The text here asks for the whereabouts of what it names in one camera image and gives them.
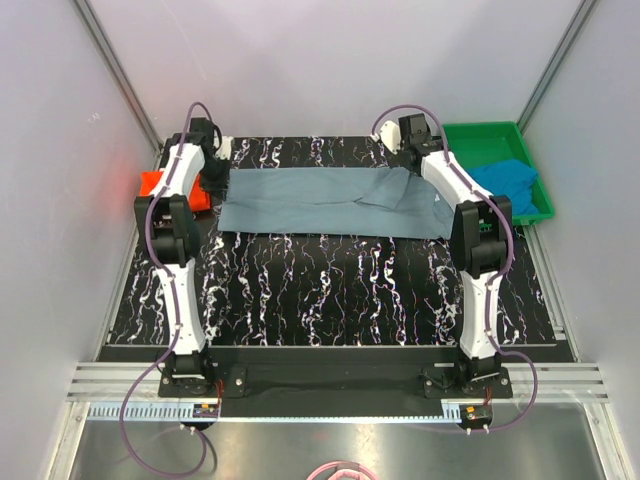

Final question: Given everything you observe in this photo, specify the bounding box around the grey-blue t shirt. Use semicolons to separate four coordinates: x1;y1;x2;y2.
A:
218;167;453;240

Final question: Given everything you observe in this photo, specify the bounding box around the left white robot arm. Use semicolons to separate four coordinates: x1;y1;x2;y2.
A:
134;117;228;396

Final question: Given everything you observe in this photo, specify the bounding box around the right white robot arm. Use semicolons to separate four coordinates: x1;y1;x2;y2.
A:
399;113;514;397

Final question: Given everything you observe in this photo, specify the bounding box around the orange folded t shirt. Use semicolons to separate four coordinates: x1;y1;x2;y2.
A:
138;171;212;213

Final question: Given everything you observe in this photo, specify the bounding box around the green plastic bin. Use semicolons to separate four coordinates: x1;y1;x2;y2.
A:
444;121;555;226

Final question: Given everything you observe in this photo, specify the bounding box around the blue t shirt in bin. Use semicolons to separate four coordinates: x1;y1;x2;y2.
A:
468;159;539;215

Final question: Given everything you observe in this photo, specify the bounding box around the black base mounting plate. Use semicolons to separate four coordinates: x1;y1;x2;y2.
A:
159;346;513;421

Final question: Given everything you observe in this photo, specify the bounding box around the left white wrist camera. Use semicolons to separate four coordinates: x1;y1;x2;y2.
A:
215;135;234;161

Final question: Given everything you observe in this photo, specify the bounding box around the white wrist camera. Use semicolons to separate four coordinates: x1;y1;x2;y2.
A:
371;120;401;154
215;135;234;161

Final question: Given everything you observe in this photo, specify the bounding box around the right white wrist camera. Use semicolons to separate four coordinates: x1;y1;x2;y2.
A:
371;120;401;154

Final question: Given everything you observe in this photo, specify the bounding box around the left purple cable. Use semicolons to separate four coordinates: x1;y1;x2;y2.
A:
119;101;221;476

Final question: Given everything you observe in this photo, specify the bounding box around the aluminium frame rail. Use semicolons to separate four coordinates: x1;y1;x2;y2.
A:
67;363;609;403

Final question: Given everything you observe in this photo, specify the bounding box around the pink cable coil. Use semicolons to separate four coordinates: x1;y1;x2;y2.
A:
305;460;376;480

